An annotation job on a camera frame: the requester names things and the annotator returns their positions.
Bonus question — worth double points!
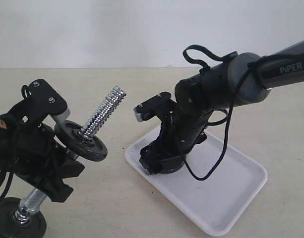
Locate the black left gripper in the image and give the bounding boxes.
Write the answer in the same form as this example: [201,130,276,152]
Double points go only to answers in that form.
[7,121,85,202]

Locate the black weight plate on bar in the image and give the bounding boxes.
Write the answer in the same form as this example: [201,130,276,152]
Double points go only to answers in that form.
[54,120,108,162]

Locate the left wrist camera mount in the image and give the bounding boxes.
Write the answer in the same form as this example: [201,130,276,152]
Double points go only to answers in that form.
[8,79,70,125]

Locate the white rectangular tray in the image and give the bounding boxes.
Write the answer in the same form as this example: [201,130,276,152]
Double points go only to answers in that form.
[125,127,268,237]

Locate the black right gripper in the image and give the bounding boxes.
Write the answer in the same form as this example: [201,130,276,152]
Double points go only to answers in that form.
[139,109,213,175]

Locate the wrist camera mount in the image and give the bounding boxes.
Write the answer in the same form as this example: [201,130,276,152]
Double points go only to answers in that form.
[8,79,70,125]
[133,92,176,122]

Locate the chrome dumbbell bar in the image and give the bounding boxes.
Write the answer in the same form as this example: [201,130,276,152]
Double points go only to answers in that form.
[15,86,126,224]

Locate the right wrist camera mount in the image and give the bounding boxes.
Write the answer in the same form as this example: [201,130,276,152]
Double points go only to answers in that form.
[133,92,176,122]

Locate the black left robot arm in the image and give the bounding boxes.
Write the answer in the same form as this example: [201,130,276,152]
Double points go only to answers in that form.
[0,114,85,203]

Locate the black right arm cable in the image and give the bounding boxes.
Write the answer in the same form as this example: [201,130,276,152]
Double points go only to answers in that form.
[182,44,266,181]

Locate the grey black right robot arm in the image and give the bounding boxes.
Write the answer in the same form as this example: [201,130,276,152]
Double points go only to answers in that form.
[134,40,304,175]

